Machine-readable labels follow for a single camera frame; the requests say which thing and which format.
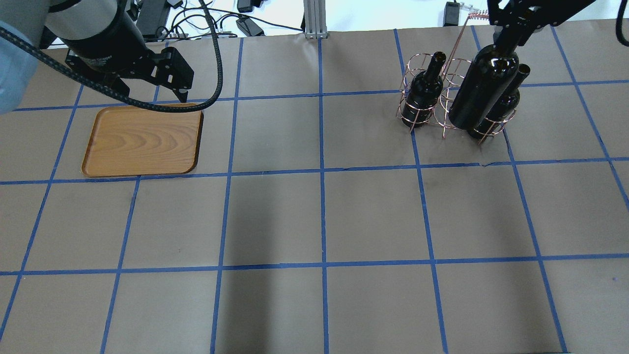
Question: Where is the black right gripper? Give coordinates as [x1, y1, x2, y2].
[487, 0, 594, 47]

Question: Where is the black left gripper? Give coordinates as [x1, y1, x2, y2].
[45, 0, 195, 103]

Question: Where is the dark wine bottle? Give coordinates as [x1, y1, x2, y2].
[400, 51, 447, 129]
[448, 32, 519, 130]
[467, 63, 531, 141]

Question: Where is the wooden tray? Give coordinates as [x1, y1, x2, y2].
[81, 107, 204, 177]

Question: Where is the black power adapter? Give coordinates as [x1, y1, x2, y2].
[236, 17, 265, 37]

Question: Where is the copper wire bottle basket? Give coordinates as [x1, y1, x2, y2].
[396, 13, 517, 146]

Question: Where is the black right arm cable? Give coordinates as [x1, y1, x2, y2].
[615, 0, 629, 48]

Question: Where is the aluminium frame post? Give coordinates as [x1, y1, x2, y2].
[303, 0, 329, 39]

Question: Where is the braided black cable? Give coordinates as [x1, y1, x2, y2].
[0, 0, 224, 114]

